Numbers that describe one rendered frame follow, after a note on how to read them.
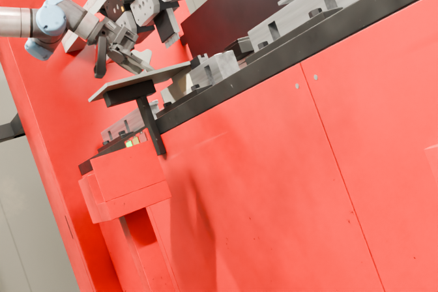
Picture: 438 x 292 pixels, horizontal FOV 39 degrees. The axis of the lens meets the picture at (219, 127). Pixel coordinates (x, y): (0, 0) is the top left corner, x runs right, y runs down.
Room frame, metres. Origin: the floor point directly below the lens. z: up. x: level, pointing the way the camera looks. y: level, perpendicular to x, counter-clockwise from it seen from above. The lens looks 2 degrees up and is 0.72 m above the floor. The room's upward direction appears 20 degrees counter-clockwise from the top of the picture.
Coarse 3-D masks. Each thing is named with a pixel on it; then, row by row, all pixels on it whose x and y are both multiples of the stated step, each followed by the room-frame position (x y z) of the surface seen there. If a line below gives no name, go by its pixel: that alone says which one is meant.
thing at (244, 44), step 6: (246, 36) 1.91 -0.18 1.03; (234, 42) 1.91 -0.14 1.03; (240, 42) 1.88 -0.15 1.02; (246, 42) 1.89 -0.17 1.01; (228, 48) 1.95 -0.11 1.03; (234, 48) 1.90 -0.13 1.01; (240, 48) 1.88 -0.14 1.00; (246, 48) 1.89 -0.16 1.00; (252, 48) 1.90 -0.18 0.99; (234, 54) 1.91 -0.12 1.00; (240, 54) 1.89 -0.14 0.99; (246, 54) 1.93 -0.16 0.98
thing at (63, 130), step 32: (0, 0) 2.48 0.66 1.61; (32, 0) 2.54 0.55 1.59; (32, 64) 2.49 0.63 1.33; (64, 64) 2.56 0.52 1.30; (160, 64) 2.77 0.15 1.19; (32, 96) 2.47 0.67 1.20; (64, 96) 2.53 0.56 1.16; (160, 96) 2.74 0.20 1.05; (32, 128) 2.55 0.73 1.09; (64, 128) 2.51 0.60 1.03; (96, 128) 2.58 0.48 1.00; (64, 160) 2.49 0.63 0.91; (64, 192) 2.47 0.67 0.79; (64, 224) 2.57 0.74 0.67; (96, 224) 2.51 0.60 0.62; (96, 256) 2.49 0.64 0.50; (96, 288) 2.47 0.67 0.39
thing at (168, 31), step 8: (168, 8) 1.80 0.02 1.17; (160, 16) 1.84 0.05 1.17; (168, 16) 1.80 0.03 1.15; (160, 24) 1.86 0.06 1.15; (168, 24) 1.82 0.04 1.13; (176, 24) 1.81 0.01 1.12; (160, 32) 1.87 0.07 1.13; (168, 32) 1.83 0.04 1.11; (176, 32) 1.80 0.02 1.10; (168, 40) 1.87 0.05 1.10; (176, 40) 1.83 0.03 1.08
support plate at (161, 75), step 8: (184, 64) 1.75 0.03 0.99; (152, 72) 1.70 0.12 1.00; (160, 72) 1.72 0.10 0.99; (168, 72) 1.77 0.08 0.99; (176, 72) 1.82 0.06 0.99; (120, 80) 1.65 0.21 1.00; (128, 80) 1.66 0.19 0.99; (136, 80) 1.70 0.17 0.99; (144, 80) 1.75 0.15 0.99; (160, 80) 1.86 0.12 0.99; (104, 88) 1.65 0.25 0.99; (112, 88) 1.69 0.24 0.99; (96, 96) 1.74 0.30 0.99
